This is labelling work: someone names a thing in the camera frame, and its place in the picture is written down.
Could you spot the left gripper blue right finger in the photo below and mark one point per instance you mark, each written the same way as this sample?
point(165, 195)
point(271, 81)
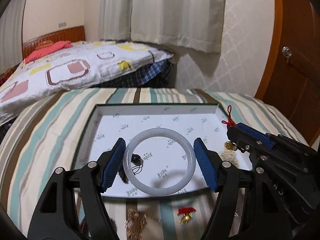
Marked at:
point(206, 166)

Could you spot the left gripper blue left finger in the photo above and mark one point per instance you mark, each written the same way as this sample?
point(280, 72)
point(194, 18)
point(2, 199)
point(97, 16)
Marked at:
point(110, 163)

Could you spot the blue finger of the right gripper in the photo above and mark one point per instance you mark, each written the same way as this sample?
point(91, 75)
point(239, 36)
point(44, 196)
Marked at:
point(258, 137)

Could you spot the white jade bangle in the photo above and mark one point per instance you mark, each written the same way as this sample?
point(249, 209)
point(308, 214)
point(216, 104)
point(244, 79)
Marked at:
point(159, 162)

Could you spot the red knot gold pendant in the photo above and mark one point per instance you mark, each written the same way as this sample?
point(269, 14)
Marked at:
point(229, 123)

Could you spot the small red gold charm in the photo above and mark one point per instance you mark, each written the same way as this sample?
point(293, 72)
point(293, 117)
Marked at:
point(186, 214)

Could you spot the green shallow tray box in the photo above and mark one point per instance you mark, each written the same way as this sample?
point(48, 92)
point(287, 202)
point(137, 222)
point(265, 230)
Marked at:
point(108, 123)

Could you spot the wooden door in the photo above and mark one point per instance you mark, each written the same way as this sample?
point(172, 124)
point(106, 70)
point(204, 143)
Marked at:
point(293, 88)

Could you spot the striped tablecloth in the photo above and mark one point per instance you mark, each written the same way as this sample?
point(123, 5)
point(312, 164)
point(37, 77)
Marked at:
point(46, 134)

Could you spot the plaid blue bed sheet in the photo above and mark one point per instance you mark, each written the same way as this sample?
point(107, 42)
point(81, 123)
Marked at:
point(154, 75)

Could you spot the silver door knob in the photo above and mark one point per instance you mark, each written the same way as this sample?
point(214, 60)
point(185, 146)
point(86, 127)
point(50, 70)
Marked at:
point(287, 53)

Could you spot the patterned white bed quilt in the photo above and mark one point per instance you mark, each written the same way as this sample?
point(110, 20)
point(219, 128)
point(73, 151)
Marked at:
point(82, 65)

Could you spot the right grey curtain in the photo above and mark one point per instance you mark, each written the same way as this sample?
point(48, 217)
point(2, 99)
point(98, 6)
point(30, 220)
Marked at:
point(193, 24)

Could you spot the grey curtain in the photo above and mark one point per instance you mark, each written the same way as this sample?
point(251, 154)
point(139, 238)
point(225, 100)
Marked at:
point(193, 24)
point(11, 34)

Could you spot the pink red pillow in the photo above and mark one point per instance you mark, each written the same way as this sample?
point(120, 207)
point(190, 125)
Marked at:
point(44, 51)

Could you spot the wooden headboard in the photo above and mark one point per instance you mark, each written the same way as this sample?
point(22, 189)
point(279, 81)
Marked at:
point(73, 34)

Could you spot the orange embroidered cushion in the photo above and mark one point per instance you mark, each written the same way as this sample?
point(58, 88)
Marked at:
point(44, 44)

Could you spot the left grey curtain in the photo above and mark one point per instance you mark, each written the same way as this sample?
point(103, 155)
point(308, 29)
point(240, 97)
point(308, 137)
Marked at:
point(11, 34)

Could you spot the wall socket plate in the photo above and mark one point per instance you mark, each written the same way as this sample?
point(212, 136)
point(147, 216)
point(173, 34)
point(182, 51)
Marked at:
point(62, 24)

